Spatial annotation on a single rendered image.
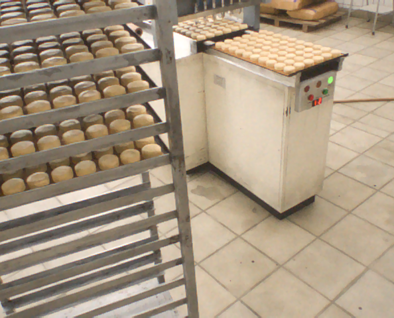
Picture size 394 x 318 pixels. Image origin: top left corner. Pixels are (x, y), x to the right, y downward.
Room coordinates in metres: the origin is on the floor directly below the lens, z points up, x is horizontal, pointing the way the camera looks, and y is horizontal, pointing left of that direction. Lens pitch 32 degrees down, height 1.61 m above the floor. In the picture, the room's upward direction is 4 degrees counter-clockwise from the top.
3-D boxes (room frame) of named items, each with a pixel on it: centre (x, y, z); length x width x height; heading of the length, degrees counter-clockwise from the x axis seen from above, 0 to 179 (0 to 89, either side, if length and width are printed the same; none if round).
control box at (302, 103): (1.86, -0.59, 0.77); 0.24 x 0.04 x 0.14; 122
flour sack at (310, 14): (5.80, -1.72, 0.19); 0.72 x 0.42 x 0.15; 132
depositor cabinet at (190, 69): (3.00, 0.12, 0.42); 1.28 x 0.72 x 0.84; 32
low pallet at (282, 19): (6.03, -1.52, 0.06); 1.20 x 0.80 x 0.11; 40
